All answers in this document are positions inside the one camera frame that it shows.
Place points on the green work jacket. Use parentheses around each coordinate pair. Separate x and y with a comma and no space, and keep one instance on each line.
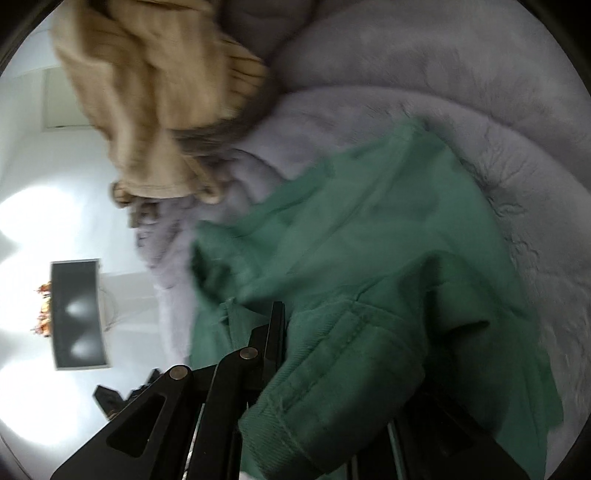
(369,230)

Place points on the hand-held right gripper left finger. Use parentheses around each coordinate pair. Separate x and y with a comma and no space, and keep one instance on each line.
(221,397)

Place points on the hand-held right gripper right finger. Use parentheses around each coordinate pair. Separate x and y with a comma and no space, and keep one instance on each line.
(438,445)

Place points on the beige striped garment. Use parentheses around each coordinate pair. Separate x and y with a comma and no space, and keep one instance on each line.
(138,92)

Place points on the lilac fleece blanket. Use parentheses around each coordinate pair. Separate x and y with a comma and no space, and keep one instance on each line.
(415,69)

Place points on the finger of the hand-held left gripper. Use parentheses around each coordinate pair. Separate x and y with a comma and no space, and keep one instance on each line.
(108,399)

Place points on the dark flat screen monitor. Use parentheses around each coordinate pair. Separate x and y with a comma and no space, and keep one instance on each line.
(78,314)

